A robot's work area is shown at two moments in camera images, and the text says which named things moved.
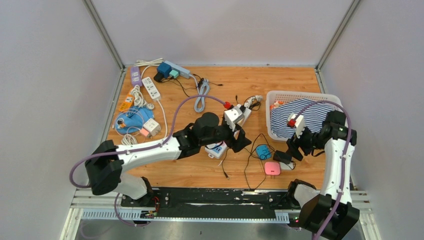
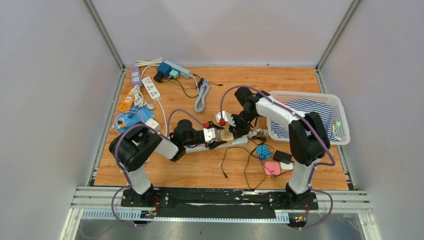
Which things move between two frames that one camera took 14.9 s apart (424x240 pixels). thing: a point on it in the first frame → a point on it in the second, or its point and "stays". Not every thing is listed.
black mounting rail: x=185 y=204 stays
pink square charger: x=272 y=168 stays
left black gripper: x=241 y=141 → x=215 y=143
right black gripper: x=293 y=150 → x=239 y=131
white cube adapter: x=152 y=127 stays
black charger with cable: x=283 y=157 stays
